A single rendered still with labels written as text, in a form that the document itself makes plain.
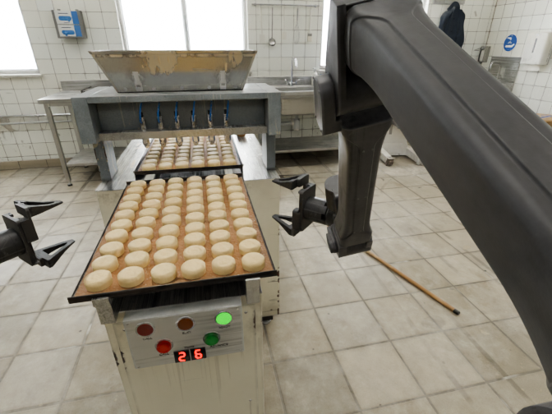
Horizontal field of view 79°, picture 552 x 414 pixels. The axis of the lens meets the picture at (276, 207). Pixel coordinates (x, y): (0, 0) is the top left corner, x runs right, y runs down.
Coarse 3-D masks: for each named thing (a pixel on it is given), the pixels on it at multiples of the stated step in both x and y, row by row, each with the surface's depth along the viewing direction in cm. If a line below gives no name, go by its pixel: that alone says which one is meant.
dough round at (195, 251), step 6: (192, 246) 76; (198, 246) 76; (186, 252) 74; (192, 252) 74; (198, 252) 74; (204, 252) 74; (186, 258) 73; (192, 258) 72; (198, 258) 73; (204, 258) 74
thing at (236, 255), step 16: (144, 192) 109; (224, 192) 109; (160, 208) 98; (160, 224) 89; (208, 224) 89; (256, 224) 89; (128, 240) 82; (208, 240) 82; (96, 256) 76; (208, 256) 76; (240, 256) 76; (144, 272) 71; (208, 272) 71; (240, 272) 71; (256, 272) 71; (80, 288) 66; (112, 288) 66; (128, 288) 66
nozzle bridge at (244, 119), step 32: (96, 96) 113; (128, 96) 114; (160, 96) 116; (192, 96) 118; (224, 96) 120; (256, 96) 122; (96, 128) 119; (128, 128) 126; (192, 128) 128; (224, 128) 129; (256, 128) 131
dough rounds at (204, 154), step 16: (176, 144) 158; (192, 144) 162; (208, 144) 156; (224, 144) 155; (144, 160) 139; (160, 160) 133; (176, 160) 134; (192, 160) 135; (208, 160) 136; (224, 160) 133
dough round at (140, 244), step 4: (136, 240) 78; (140, 240) 78; (144, 240) 78; (148, 240) 78; (128, 244) 77; (132, 244) 77; (136, 244) 77; (140, 244) 77; (144, 244) 77; (148, 244) 77; (128, 248) 76; (132, 248) 75; (136, 248) 75; (140, 248) 76; (144, 248) 76; (148, 248) 77
